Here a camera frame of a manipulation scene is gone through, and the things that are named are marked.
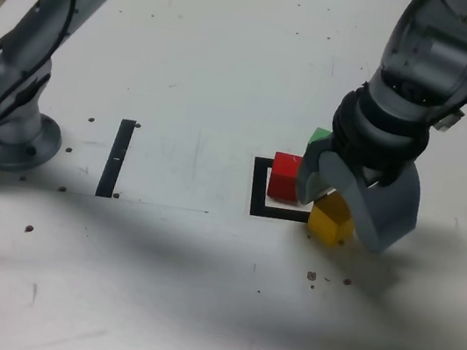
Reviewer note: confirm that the red cube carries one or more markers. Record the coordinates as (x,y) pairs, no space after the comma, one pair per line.
(282,178)

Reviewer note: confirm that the yellow cube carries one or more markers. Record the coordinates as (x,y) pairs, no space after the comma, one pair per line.
(327,225)

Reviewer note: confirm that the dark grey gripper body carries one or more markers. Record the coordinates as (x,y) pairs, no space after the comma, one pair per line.
(386,175)

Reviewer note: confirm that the black tape square outline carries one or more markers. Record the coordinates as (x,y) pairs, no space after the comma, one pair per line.
(258,188)

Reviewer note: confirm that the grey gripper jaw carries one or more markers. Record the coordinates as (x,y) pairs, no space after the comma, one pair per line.
(387,217)
(306,177)

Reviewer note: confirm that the black tape strip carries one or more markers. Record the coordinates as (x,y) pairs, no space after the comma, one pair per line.
(115,156)

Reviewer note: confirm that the green cube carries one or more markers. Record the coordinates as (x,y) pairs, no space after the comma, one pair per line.
(318,136)

